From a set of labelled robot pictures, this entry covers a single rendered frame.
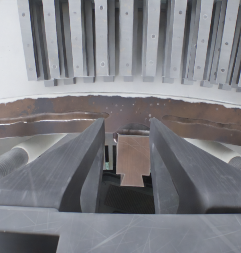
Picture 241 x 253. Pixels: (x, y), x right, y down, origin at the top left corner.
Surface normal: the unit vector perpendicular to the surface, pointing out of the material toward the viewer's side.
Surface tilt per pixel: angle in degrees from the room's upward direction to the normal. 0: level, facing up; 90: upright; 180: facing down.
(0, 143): 90
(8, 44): 0
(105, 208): 0
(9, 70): 0
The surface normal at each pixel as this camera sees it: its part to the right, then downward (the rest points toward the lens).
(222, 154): -0.80, -0.59
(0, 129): -0.01, 0.15
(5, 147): 0.98, -0.21
